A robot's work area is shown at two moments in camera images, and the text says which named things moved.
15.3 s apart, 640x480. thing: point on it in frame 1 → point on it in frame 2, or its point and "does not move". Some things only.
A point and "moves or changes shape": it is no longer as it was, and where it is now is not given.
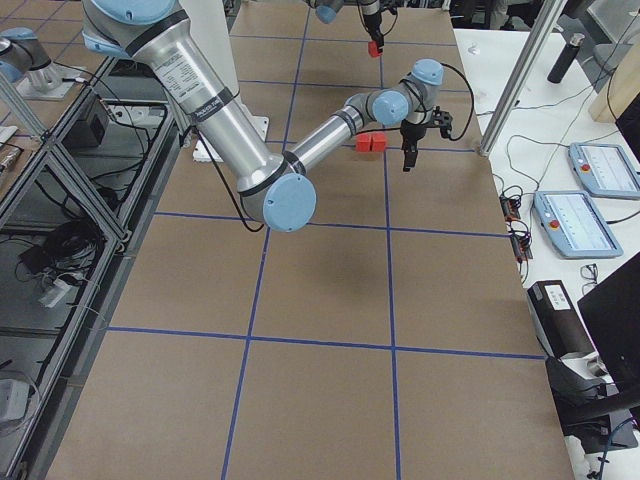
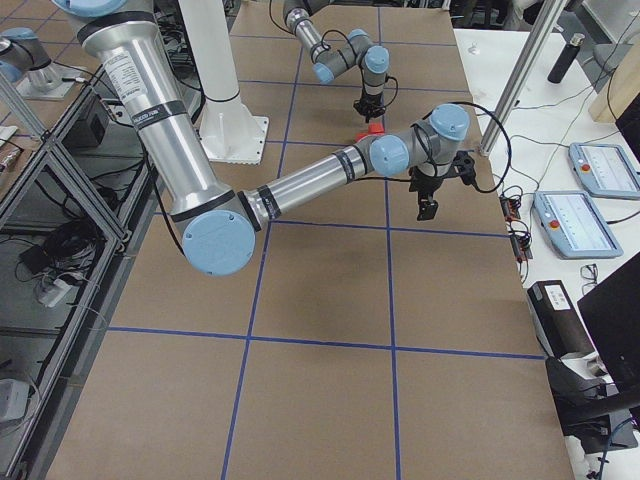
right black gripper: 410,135 → 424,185
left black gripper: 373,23 → 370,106
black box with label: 559,329 does not move
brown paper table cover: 392,336 does not move
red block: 373,49 moves or changes shape
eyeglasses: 589,271 does not move
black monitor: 610,312 does not move
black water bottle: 564,60 does not move
